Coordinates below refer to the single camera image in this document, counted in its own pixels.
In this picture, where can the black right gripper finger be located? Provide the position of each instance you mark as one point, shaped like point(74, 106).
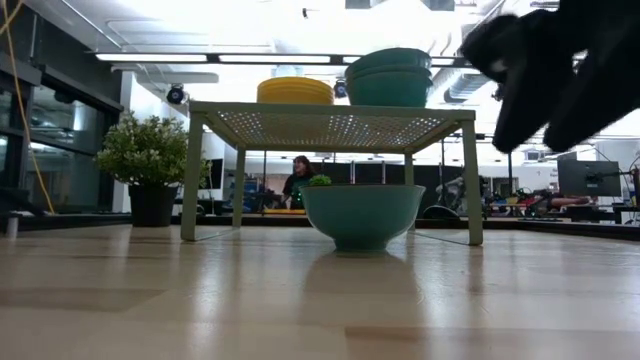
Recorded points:
point(605, 90)
point(535, 65)

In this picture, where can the teal patterned bowl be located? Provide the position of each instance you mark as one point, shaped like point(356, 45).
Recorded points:
point(362, 220)
point(387, 57)
point(390, 95)
point(390, 73)

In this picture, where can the black computer monitor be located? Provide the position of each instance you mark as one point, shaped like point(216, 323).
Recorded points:
point(587, 177)

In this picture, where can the person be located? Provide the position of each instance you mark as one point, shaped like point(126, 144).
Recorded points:
point(298, 182)
point(452, 192)

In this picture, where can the black office chair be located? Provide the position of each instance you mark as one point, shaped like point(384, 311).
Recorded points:
point(440, 212)

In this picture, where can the black ceiling spotlight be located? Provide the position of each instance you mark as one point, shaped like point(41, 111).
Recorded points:
point(340, 89)
point(176, 95)

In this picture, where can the green item in bowl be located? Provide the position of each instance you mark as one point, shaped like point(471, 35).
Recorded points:
point(320, 180)

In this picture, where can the green perforated metal stand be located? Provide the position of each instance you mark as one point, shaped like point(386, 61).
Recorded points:
point(193, 175)

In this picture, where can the overhead LED light bar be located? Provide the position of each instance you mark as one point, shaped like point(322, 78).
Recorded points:
point(150, 57)

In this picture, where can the green potted plant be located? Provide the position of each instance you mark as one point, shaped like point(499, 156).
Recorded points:
point(150, 150)

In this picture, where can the white cylindrical post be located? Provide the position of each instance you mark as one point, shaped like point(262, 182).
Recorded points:
point(12, 227)

